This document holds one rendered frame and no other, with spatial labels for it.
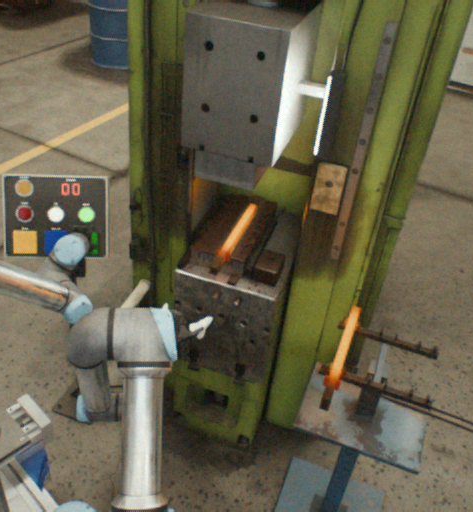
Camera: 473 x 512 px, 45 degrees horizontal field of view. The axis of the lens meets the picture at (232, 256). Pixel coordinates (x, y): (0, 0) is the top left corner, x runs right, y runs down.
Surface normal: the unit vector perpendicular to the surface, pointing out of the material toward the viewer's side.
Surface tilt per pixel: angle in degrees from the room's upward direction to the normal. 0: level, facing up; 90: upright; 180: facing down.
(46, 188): 60
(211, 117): 90
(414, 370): 0
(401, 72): 90
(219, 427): 90
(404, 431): 0
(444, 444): 0
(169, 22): 90
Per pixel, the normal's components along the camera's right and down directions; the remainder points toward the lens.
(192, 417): -0.33, 0.55
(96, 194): 0.13, 0.13
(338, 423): 0.08, -0.80
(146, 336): 0.17, -0.16
